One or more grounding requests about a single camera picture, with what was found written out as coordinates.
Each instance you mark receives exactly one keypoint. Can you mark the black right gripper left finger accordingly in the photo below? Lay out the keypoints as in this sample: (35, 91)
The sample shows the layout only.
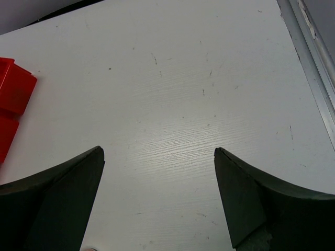
(50, 209)

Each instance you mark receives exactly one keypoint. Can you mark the aluminium table rail right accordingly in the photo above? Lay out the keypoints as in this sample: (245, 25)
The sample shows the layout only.
(314, 57)

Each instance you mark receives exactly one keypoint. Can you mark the red plastic compartment bin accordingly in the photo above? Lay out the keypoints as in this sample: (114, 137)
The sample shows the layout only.
(17, 85)

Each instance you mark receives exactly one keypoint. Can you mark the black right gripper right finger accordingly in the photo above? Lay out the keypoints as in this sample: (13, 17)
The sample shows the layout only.
(264, 212)

